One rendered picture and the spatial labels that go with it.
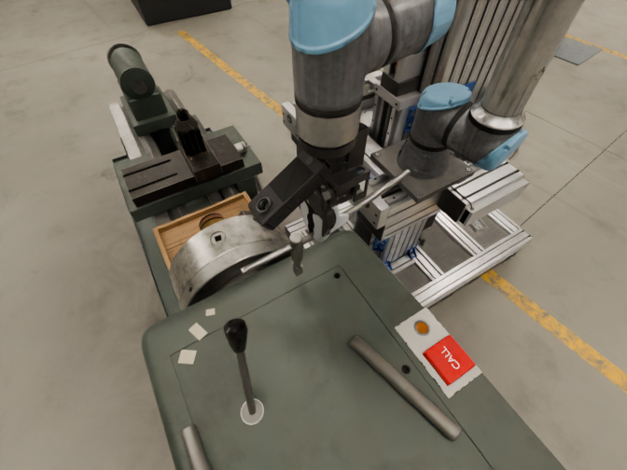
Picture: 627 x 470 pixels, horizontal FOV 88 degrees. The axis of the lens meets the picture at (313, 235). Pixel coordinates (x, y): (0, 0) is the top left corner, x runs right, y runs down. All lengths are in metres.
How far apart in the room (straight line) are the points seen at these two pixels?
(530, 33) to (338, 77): 0.48
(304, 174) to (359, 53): 0.15
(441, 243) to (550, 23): 1.53
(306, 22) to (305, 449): 0.53
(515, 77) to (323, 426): 0.71
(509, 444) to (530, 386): 1.54
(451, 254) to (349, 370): 1.58
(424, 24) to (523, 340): 2.01
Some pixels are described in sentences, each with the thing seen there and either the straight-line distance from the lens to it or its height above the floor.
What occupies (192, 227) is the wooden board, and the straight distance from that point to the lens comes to 1.26.
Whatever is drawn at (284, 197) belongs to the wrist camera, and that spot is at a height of 1.52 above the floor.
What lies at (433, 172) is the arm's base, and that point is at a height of 1.19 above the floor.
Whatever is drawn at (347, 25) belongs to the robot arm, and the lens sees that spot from 0.32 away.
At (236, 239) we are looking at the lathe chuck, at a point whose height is 1.24.
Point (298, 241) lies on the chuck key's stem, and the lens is 0.52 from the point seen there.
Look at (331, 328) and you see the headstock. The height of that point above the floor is 1.26.
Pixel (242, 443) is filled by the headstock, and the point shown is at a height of 1.25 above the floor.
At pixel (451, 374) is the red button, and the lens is 0.61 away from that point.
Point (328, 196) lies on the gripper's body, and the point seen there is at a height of 1.50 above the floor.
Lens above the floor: 1.82
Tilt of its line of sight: 54 degrees down
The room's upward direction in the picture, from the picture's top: straight up
